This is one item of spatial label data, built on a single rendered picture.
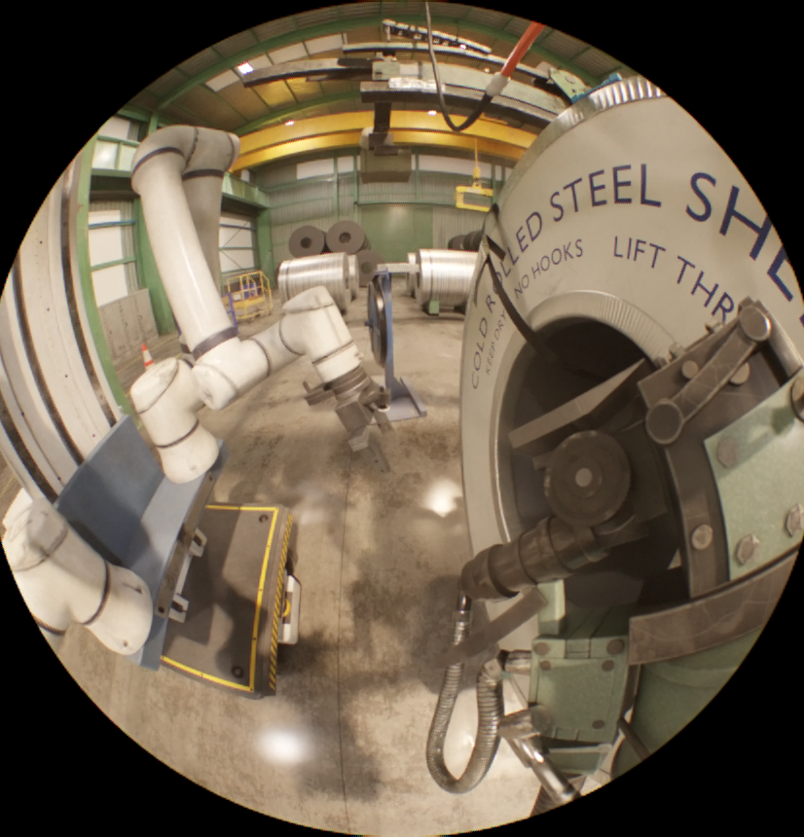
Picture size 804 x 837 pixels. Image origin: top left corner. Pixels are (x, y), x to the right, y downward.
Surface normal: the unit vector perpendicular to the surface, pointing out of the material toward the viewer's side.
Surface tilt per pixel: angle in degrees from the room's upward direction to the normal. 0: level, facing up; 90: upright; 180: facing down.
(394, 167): 92
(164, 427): 90
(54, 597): 90
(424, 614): 0
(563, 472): 58
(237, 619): 0
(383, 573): 0
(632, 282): 90
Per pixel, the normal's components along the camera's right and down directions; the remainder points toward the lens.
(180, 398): 0.96, 0.14
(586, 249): -1.00, 0.05
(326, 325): 0.47, 0.19
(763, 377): -0.82, -0.29
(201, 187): 0.71, 0.51
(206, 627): -0.01, -0.83
